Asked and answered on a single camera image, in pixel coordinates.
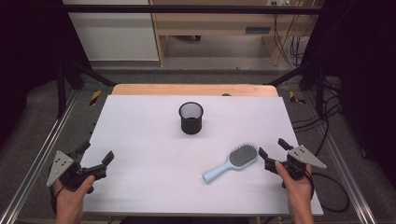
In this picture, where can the wooden table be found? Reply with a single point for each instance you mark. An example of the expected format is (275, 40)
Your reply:
(174, 90)

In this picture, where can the person's left hand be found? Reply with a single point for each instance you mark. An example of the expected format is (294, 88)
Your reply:
(70, 202)

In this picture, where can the light wooden desk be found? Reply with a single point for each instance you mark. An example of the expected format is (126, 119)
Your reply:
(211, 23)

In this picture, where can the black curtain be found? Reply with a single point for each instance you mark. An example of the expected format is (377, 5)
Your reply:
(367, 62)
(28, 46)

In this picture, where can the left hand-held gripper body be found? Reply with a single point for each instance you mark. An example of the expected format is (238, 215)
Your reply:
(59, 166)

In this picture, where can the light blue hairbrush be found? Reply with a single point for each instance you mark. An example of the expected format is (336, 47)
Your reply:
(243, 155)

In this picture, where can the black mesh cup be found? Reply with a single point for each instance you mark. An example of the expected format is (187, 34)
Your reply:
(190, 126)

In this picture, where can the person's right hand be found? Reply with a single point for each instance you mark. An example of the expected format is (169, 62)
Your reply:
(297, 191)

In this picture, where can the white table board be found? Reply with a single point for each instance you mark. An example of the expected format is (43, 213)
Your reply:
(155, 174)

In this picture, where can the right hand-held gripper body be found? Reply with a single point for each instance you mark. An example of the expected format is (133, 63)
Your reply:
(303, 155)

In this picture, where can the black horizontal frame bar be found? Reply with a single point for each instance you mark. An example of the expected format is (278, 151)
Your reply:
(186, 8)

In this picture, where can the aluminium floor rail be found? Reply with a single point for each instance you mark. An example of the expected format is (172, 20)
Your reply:
(37, 161)
(358, 199)

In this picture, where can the black frame post with brace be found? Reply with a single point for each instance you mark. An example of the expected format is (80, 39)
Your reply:
(61, 93)
(320, 93)

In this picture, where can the white cabinet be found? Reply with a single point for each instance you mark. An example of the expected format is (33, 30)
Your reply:
(115, 37)

